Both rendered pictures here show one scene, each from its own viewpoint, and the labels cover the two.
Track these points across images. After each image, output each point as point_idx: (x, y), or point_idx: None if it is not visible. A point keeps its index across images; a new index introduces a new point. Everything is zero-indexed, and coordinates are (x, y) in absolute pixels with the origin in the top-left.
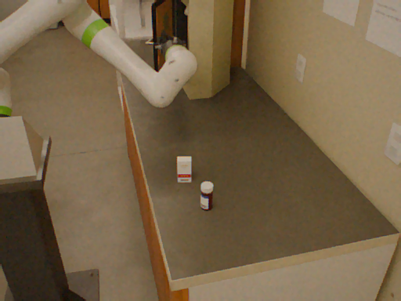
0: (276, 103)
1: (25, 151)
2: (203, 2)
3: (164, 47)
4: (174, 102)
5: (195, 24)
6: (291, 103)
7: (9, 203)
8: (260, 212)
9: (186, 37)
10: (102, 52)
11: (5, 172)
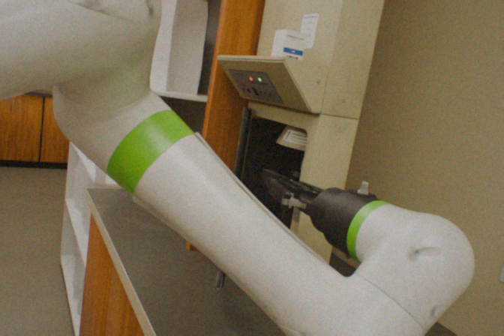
0: (439, 324)
1: None
2: (341, 124)
3: (334, 204)
4: (254, 322)
5: (321, 164)
6: (483, 327)
7: None
8: None
9: (256, 188)
10: (178, 205)
11: None
